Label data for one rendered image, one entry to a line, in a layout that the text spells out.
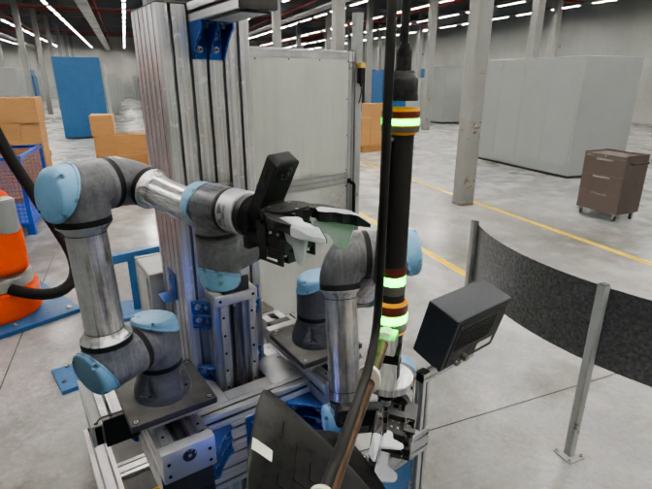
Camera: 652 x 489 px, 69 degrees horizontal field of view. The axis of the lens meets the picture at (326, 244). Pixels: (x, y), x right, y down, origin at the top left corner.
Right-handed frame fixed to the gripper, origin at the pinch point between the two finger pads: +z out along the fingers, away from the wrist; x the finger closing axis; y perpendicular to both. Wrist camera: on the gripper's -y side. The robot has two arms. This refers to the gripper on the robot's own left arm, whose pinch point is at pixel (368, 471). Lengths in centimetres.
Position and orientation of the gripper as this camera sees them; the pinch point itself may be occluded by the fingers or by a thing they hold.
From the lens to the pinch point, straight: 95.8
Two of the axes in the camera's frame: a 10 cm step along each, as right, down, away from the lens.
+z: -2.6, 3.3, -9.1
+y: 9.6, 1.9, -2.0
